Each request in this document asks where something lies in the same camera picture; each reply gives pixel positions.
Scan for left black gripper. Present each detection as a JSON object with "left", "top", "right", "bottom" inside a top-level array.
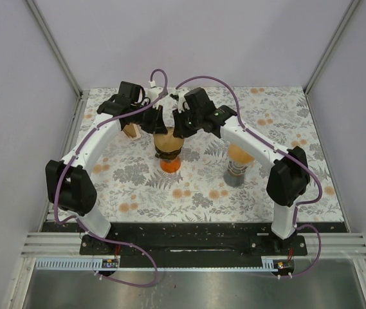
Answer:
[{"left": 131, "top": 101, "right": 168, "bottom": 135}]

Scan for glass of orange liquid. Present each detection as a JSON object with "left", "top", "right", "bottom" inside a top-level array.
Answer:
[{"left": 160, "top": 157, "right": 181, "bottom": 173}]

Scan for white slotted cable duct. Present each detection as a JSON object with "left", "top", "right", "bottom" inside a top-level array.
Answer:
[{"left": 35, "top": 256, "right": 288, "bottom": 272}]

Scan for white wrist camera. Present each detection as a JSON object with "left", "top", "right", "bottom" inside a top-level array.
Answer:
[
  {"left": 169, "top": 90, "right": 190, "bottom": 113},
  {"left": 146, "top": 80, "right": 164, "bottom": 109}
]

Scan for dark green dripper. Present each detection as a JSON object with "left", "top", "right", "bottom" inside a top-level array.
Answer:
[{"left": 155, "top": 146, "right": 181, "bottom": 161}]

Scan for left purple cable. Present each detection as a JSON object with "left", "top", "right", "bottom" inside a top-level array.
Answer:
[{"left": 53, "top": 69, "right": 169, "bottom": 288}]

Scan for purple cable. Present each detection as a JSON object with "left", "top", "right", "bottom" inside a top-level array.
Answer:
[
  {"left": 174, "top": 75, "right": 324, "bottom": 279},
  {"left": 53, "top": 69, "right": 169, "bottom": 288}
]

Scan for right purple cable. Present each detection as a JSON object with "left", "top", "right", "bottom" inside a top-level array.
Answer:
[{"left": 174, "top": 75, "right": 324, "bottom": 279}]

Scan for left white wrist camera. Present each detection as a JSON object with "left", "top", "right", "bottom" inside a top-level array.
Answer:
[{"left": 146, "top": 80, "right": 164, "bottom": 109}]

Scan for floral tablecloth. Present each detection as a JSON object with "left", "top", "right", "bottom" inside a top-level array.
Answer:
[{"left": 55, "top": 86, "right": 346, "bottom": 223}]

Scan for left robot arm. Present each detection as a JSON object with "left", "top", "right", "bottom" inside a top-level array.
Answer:
[{"left": 45, "top": 80, "right": 167, "bottom": 254}]

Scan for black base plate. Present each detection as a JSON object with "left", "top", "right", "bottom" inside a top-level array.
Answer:
[{"left": 79, "top": 221, "right": 307, "bottom": 258}]

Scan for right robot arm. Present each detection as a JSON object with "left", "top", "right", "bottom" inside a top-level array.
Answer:
[{"left": 170, "top": 88, "right": 310, "bottom": 255}]

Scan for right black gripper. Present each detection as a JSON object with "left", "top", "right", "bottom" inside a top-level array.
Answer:
[{"left": 172, "top": 106, "right": 201, "bottom": 140}]

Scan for brown paper coffee filter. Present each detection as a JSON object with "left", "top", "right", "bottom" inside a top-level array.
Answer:
[{"left": 228, "top": 144, "right": 255, "bottom": 165}]

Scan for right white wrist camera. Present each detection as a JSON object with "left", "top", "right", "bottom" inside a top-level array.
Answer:
[{"left": 169, "top": 90, "right": 190, "bottom": 113}]

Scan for brown coffee filter stack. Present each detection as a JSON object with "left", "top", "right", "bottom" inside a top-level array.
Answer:
[{"left": 123, "top": 124, "right": 141, "bottom": 140}]

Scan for glass coffee carafe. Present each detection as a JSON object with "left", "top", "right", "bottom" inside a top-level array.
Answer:
[{"left": 223, "top": 167, "right": 246, "bottom": 187}]

